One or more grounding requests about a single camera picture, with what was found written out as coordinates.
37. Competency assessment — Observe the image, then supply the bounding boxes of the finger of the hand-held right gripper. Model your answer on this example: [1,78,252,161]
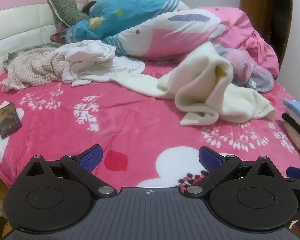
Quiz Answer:
[286,166,300,180]

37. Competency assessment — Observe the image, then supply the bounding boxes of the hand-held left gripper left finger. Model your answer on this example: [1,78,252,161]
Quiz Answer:
[26,144,117,197]

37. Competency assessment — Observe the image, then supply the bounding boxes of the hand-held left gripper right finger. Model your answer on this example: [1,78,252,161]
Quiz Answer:
[184,146,275,198]

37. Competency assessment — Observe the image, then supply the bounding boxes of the cream fleece garment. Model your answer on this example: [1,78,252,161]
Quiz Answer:
[111,41,275,127]

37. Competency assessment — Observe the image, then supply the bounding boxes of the pink floral blanket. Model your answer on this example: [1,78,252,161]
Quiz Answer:
[0,60,300,190]

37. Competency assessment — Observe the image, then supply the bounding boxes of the black folded garment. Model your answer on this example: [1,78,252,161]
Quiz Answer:
[281,113,300,145]

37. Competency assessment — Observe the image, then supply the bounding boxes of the white folded garment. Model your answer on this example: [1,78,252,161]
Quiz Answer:
[285,109,300,133]

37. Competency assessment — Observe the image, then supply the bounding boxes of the dark book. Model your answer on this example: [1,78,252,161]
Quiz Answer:
[0,102,23,138]

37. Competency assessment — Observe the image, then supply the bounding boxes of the pale pink grey quilt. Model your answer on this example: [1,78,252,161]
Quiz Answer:
[215,44,275,94]

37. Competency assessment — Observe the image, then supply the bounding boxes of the white shirt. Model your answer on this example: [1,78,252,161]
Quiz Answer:
[62,40,145,87]

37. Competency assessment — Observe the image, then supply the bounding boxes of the beige dotted garment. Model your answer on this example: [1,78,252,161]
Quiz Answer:
[1,47,70,92]

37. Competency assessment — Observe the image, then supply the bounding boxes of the grey plaid cloth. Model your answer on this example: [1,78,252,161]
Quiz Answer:
[2,42,63,63]

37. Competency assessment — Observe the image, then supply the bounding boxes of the dark red cloth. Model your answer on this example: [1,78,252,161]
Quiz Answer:
[50,26,70,43]

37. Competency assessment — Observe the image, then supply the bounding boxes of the pink crumpled quilt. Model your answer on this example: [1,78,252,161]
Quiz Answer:
[195,6,280,78]

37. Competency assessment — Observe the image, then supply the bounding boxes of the blue printed quilt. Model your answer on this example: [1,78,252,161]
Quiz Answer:
[65,0,190,44]

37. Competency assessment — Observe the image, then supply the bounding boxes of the green patterned pillow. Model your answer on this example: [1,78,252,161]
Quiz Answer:
[47,0,90,28]

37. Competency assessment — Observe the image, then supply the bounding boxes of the pink white bed headboard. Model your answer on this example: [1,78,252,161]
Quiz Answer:
[0,0,90,74]

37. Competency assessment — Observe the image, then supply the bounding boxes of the wooden door frame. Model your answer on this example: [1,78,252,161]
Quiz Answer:
[239,0,294,80]

